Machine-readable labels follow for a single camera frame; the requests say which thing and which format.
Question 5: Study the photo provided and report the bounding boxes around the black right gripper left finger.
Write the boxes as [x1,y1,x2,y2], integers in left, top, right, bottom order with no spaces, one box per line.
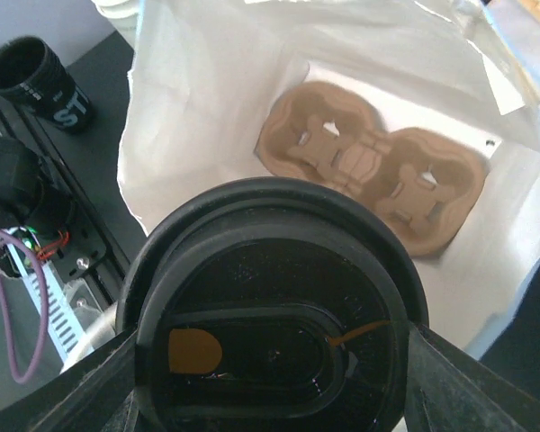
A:
[0,331,136,431]

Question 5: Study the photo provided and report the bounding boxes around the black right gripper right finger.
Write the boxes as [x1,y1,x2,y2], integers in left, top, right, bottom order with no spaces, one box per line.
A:
[404,323,540,431]

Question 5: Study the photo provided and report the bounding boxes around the single black cup lid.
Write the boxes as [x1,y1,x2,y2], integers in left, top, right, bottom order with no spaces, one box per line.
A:
[117,177,428,431]

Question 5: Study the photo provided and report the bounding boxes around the brown pulp cup carrier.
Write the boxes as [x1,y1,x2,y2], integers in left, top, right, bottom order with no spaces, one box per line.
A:
[256,81,488,257]

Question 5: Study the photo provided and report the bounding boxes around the light blue paper bag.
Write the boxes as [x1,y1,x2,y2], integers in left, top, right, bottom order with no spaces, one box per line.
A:
[117,1,540,356]

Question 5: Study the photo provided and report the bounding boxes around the paper cup near left arm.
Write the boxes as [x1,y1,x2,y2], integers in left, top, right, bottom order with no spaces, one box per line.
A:
[92,0,140,32]

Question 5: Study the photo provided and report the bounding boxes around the small lit circuit board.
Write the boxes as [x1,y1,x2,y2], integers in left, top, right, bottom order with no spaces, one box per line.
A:
[0,227,71,280]

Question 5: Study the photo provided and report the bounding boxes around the light blue slotted cable duct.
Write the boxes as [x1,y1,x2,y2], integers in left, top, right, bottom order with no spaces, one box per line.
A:
[7,245,85,362]

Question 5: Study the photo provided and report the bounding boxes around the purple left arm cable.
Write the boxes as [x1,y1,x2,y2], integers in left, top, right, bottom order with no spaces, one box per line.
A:
[0,220,50,384]

